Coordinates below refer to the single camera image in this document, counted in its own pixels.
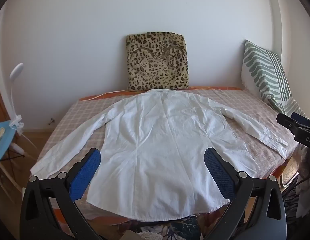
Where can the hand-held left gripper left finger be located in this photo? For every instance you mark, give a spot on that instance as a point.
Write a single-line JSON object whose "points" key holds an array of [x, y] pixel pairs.
{"points": [[87, 172]]}

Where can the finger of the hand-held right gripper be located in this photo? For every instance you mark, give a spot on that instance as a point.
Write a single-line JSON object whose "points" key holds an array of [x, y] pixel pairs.
{"points": [[303, 120], [287, 122]]}

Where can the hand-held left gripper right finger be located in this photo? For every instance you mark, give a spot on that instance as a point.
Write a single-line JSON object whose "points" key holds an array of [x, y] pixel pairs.
{"points": [[217, 172]]}

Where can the white long-sleeved shirt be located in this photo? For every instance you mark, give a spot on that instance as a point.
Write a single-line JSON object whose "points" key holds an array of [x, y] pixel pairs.
{"points": [[155, 142]]}

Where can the green striped white pillow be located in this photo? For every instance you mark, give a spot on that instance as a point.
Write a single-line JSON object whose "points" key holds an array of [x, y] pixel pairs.
{"points": [[265, 70]]}

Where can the pink checked blanket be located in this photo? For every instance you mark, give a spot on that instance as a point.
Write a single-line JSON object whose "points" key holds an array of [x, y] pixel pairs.
{"points": [[77, 115]]}

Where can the dark floral rug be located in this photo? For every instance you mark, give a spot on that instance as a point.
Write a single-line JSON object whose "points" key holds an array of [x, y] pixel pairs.
{"points": [[185, 227]]}

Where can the blue plastic chair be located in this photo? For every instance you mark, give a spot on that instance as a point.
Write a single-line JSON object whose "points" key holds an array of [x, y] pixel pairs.
{"points": [[7, 140]]}

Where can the white clip-on lamp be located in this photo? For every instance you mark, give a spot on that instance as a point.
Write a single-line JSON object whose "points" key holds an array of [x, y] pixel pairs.
{"points": [[16, 70]]}

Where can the leopard print cushion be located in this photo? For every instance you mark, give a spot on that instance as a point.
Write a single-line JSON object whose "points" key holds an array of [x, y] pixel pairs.
{"points": [[157, 62]]}

